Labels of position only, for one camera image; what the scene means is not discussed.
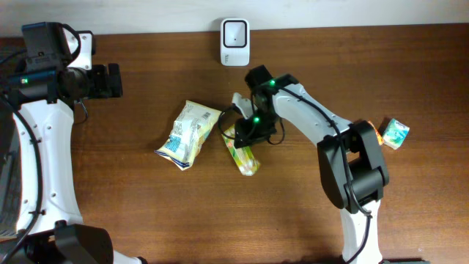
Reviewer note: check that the green snack stick pack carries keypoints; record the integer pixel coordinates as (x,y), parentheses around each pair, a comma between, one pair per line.
(243,157)

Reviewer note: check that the white chips bag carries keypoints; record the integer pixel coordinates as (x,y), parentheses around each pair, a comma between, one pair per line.
(189,132)

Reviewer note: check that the dark grey plastic basket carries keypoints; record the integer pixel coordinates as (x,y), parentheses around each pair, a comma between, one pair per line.
(10,175)

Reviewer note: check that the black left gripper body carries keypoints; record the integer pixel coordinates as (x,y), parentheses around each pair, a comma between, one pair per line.
(99,84)

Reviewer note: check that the green tissue pack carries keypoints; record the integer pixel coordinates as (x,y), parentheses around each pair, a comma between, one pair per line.
(395,134)

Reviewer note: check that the orange tissue pack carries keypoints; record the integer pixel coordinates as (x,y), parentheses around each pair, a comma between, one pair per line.
(379,137)

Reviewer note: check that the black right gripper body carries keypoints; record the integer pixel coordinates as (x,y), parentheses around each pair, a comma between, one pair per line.
(257,127)

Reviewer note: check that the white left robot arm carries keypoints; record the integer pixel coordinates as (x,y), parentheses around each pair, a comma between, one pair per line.
(49,226)

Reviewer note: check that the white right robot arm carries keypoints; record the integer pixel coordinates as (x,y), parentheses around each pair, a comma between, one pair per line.
(353,172)

